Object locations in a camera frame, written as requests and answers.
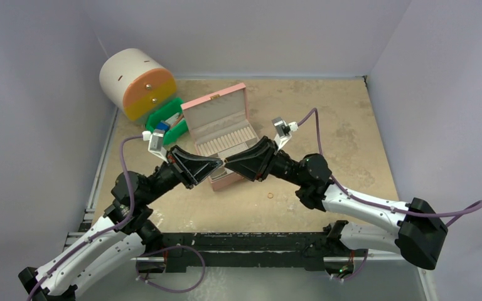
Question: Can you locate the green plastic bin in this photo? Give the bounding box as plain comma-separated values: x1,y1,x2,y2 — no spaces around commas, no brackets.
145,97,188,145

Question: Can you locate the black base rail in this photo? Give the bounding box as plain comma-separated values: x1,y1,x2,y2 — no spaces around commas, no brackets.
146,231,366,273

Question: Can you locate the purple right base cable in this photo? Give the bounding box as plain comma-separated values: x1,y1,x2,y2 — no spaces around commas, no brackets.
329,249,368,283

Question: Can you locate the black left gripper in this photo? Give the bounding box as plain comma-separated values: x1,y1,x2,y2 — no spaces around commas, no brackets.
142,144,223,204

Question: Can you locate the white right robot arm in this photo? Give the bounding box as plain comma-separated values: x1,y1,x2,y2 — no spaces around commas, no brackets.
225,136,448,270

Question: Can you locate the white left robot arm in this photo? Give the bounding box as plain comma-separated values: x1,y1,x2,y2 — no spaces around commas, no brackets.
18,145,223,300

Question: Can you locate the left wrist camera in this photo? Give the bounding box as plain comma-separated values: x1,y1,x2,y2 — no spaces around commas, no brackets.
142,129,168,162

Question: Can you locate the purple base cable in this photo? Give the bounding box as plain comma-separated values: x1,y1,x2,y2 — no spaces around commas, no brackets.
136,246,205,294
329,249,368,283

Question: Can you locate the white cylindrical drawer cabinet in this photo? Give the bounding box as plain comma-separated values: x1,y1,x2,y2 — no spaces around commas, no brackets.
99,48,177,124

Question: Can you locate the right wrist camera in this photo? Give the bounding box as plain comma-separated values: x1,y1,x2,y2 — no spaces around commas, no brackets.
272,117,299,151

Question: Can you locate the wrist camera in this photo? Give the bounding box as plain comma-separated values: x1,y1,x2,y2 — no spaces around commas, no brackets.
142,129,168,162
272,117,299,151

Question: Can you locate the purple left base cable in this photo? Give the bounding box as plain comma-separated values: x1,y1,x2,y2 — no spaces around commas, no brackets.
136,246,205,294

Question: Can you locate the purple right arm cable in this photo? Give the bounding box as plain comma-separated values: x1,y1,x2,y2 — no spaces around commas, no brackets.
296,108,482,228

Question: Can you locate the pink jewelry box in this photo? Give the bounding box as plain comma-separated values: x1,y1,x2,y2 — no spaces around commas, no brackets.
181,82,262,192

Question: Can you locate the blue item in bin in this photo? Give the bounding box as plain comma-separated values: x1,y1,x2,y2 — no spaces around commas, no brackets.
155,120,171,132

